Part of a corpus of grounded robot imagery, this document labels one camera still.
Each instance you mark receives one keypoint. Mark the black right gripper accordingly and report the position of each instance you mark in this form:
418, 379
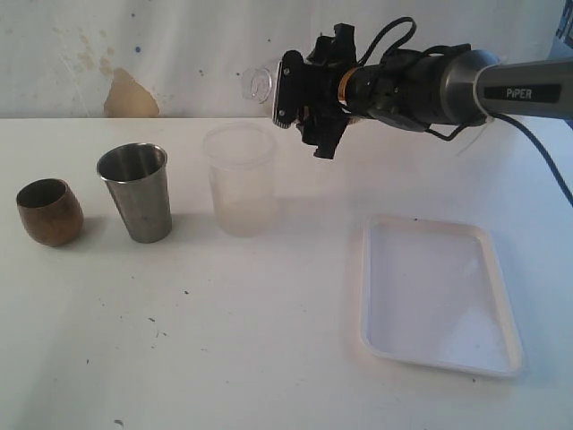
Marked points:
306, 90

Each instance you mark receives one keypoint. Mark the brown wooden cup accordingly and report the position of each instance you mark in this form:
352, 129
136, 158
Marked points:
50, 212

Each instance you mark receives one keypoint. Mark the white plastic tray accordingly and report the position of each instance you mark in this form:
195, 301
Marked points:
433, 295

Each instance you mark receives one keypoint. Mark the clear shaker lid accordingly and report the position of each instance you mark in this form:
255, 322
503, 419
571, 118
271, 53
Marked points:
259, 83

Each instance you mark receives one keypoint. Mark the stainless steel cup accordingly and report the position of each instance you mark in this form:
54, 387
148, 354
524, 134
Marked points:
136, 177

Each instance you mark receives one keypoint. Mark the translucent plastic cup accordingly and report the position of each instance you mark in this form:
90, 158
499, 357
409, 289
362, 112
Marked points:
242, 177

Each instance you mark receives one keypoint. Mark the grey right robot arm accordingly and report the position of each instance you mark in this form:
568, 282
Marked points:
408, 89

